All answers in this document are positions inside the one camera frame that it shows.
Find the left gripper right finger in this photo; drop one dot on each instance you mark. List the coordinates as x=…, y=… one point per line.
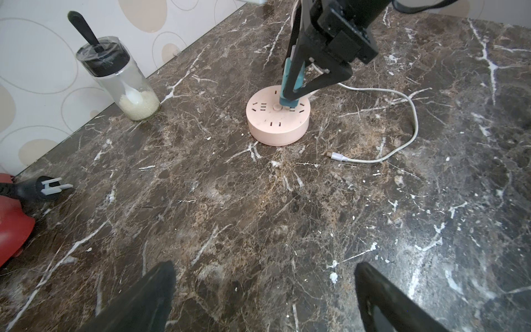
x=384, y=307

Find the red polka dot toaster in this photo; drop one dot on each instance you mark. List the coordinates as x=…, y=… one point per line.
x=16, y=225

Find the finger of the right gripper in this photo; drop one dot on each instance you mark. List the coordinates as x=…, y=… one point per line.
x=295, y=22
x=322, y=69

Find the teal usb charger adapter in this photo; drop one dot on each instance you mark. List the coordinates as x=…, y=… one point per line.
x=289, y=87

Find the glass jar with black lid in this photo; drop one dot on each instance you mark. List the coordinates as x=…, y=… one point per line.
x=112, y=66

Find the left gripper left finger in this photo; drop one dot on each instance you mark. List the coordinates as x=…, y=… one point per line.
x=146, y=306

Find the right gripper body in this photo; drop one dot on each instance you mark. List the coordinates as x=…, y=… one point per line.
x=345, y=27

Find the pink round power strip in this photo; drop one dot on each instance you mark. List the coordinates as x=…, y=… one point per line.
x=274, y=124

